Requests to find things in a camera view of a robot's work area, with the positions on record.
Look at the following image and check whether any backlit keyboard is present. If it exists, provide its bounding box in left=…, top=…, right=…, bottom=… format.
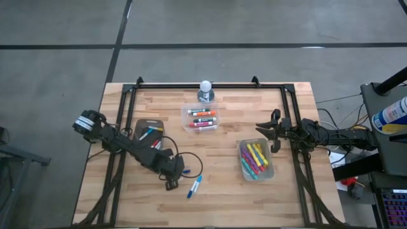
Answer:
left=380, top=188, right=407, bottom=229

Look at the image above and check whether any teal highlighter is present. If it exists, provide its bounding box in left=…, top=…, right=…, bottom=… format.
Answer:
left=241, top=158, right=259, bottom=181

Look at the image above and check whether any blue highlighter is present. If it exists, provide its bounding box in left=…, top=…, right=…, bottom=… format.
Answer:
left=252, top=146, right=265, bottom=167

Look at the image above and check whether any purple highlighter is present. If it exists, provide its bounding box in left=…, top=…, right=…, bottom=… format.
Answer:
left=241, top=145, right=259, bottom=169

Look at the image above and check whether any black aluminium table frame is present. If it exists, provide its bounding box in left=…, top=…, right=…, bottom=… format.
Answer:
left=71, top=76, right=346, bottom=228

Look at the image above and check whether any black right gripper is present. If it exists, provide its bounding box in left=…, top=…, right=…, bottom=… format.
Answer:
left=256, top=109, right=292, bottom=153

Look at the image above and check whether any white paper sheet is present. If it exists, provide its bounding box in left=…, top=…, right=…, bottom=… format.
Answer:
left=329, top=151, right=347, bottom=169

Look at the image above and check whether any white blue spray can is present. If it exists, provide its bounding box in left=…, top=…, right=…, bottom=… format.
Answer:
left=371, top=96, right=407, bottom=135

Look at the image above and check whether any pink highlighter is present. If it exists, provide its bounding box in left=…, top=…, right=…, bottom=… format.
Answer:
left=241, top=151, right=260, bottom=174

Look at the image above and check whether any black stand pole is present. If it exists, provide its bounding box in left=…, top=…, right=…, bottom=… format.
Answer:
left=374, top=66, right=407, bottom=96

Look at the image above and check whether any clear plastic bin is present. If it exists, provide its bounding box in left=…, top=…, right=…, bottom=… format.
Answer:
left=181, top=101, right=221, bottom=133

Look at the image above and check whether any dark grey plastic bin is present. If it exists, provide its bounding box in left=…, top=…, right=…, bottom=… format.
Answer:
left=132, top=118, right=165, bottom=152

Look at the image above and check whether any pale grey plastic bin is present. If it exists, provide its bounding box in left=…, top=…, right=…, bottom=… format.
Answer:
left=238, top=137, right=275, bottom=182

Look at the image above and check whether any small red object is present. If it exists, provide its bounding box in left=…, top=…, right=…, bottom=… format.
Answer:
left=340, top=176, right=359, bottom=188

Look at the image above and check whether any black left camera cable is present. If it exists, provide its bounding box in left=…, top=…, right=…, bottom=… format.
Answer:
left=163, top=135, right=204, bottom=179

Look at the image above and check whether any black equipment stand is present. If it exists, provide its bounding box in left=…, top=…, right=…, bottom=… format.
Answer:
left=332, top=81, right=407, bottom=182

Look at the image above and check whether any thin grey floor cable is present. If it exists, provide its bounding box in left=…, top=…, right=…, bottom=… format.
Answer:
left=315, top=92, right=363, bottom=104

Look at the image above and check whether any dark grey metal furniture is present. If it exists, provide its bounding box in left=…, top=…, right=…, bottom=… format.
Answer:
left=0, top=126, right=52, bottom=229

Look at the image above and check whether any white light bulb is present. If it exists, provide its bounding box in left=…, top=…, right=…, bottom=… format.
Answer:
left=199, top=80, right=213, bottom=94

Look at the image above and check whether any small grey object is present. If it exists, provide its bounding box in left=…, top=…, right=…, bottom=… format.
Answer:
left=348, top=183, right=366, bottom=200

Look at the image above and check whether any red highlighter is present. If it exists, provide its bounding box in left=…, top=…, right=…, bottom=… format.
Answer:
left=251, top=158, right=266, bottom=172

